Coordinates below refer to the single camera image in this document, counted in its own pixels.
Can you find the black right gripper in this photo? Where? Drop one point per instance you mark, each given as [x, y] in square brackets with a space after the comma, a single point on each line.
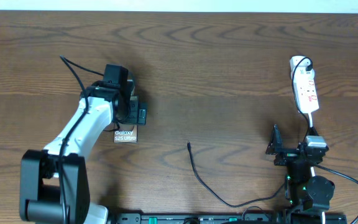
[275, 147]

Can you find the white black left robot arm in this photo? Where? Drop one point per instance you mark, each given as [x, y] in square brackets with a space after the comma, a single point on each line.
[54, 184]

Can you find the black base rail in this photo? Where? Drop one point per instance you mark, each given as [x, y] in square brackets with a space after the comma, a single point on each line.
[249, 217]

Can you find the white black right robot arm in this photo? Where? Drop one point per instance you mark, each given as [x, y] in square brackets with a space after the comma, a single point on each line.
[309, 194]

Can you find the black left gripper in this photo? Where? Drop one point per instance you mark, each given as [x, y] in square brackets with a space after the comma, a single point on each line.
[135, 116]

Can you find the white power strip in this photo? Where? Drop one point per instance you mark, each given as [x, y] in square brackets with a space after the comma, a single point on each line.
[302, 74]

